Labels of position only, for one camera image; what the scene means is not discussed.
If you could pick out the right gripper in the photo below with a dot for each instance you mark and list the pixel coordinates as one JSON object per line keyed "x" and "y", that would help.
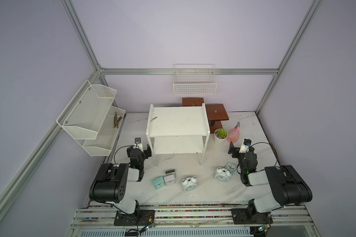
{"x": 236, "y": 150}

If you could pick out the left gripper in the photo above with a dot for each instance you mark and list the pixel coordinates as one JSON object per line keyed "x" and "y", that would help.
{"x": 147, "y": 152}

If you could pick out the mint square alarm clock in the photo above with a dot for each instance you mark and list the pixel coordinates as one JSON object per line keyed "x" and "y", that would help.
{"x": 231, "y": 167}

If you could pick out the white twin-bell alarm clock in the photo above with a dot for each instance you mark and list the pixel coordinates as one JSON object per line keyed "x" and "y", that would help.
{"x": 222, "y": 175}
{"x": 189, "y": 184}

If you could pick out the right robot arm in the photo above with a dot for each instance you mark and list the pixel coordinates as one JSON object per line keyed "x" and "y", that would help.
{"x": 287, "y": 186}

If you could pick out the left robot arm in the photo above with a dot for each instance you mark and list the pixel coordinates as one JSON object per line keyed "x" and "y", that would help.
{"x": 109, "y": 185}

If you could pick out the lavender square alarm clock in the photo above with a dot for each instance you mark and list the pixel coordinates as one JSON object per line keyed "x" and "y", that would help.
{"x": 169, "y": 179}

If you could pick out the white two-tier shelf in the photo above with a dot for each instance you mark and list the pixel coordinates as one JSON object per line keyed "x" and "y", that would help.
{"x": 178, "y": 130}

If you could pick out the pink spray bottle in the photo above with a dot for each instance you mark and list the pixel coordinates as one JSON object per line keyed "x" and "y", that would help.
{"x": 234, "y": 134}

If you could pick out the mint square clock left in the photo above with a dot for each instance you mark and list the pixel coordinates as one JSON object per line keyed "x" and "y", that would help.
{"x": 159, "y": 183}

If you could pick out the small green potted plant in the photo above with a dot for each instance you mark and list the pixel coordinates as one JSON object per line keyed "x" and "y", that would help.
{"x": 220, "y": 135}

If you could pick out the clear grey square clock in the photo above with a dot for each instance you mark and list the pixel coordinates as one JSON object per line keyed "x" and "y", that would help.
{"x": 170, "y": 172}

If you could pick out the brown wooden step stand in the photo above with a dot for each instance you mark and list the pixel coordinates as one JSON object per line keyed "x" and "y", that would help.
{"x": 216, "y": 113}

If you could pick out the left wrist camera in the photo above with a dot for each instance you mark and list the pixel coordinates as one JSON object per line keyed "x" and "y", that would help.
{"x": 138, "y": 142}

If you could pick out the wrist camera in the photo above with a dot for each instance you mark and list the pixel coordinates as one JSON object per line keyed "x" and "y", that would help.
{"x": 138, "y": 142}
{"x": 245, "y": 145}

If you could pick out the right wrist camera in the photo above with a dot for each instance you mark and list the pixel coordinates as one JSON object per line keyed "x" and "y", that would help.
{"x": 245, "y": 145}

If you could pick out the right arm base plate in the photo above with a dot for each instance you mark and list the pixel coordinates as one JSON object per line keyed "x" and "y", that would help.
{"x": 247, "y": 216}

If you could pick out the white mesh two-tier wall rack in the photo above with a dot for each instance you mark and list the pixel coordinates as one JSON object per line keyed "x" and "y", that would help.
{"x": 89, "y": 118}

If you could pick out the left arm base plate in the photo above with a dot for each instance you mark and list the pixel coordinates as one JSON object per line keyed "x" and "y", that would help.
{"x": 139, "y": 218}

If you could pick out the aluminium frame rail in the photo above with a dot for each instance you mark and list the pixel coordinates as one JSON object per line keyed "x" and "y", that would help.
{"x": 172, "y": 71}

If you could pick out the white wire wall basket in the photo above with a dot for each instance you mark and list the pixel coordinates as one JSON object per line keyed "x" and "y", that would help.
{"x": 194, "y": 84}

